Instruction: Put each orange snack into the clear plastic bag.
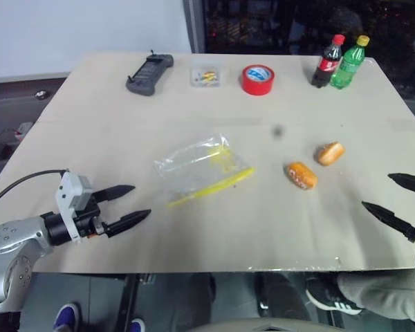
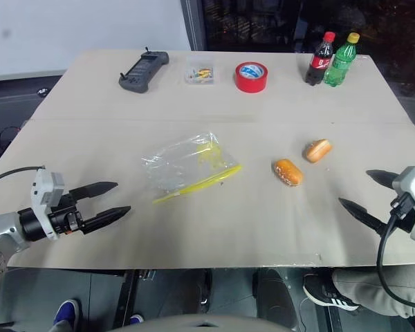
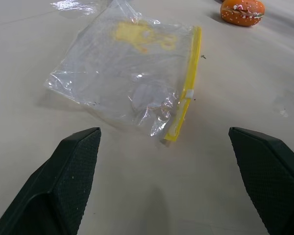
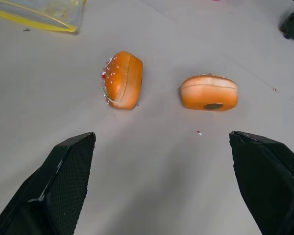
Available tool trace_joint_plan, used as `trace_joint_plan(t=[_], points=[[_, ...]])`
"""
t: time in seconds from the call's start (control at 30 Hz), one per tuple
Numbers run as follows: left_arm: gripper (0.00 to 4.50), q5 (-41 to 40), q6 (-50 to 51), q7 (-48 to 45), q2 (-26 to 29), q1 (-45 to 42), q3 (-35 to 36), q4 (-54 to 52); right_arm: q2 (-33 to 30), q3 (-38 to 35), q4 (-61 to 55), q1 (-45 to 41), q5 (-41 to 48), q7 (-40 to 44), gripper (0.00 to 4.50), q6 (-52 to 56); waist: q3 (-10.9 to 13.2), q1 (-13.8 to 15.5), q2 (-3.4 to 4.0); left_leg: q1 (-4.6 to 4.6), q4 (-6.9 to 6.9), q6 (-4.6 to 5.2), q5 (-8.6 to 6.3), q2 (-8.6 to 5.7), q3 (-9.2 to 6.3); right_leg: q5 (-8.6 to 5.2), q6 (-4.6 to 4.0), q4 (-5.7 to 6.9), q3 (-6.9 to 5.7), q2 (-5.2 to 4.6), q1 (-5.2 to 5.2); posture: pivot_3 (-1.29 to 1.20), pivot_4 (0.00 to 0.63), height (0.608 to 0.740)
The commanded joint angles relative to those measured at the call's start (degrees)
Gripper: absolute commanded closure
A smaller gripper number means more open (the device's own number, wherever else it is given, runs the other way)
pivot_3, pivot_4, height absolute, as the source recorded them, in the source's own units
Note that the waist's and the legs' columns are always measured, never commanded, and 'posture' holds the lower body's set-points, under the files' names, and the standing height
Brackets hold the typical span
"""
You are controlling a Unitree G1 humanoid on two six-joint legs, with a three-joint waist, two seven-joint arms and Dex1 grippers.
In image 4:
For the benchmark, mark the small dark scrap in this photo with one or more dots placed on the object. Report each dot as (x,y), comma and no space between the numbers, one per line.
(26,30)

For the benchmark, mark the plain orange bun toy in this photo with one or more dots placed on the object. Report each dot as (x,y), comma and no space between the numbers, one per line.
(208,94)

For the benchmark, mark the sesame burger bun toy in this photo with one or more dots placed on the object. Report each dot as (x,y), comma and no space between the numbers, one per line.
(122,80)

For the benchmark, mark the clear bag with yellow edge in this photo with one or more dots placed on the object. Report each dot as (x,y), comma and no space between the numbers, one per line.
(63,13)

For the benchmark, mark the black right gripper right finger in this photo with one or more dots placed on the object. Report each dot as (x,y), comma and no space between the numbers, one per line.
(272,186)

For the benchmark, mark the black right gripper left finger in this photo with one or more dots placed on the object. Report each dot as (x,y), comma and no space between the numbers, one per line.
(51,186)

